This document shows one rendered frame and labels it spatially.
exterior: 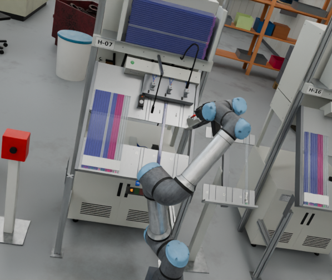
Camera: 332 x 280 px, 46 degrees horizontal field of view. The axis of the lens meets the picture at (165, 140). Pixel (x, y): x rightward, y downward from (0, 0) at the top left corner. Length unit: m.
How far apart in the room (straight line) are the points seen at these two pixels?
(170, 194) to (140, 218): 1.41
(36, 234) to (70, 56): 2.89
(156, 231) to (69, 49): 3.70
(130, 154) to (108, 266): 0.83
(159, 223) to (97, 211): 1.15
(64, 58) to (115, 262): 3.18
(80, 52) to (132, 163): 3.07
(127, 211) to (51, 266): 0.64
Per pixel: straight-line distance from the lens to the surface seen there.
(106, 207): 2.90
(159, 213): 1.78
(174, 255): 1.86
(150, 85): 2.49
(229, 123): 1.57
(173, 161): 2.43
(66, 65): 5.33
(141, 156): 2.40
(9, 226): 2.88
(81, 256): 2.82
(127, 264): 2.84
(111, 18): 2.63
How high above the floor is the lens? 2.04
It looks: 27 degrees down
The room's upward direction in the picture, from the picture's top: 16 degrees clockwise
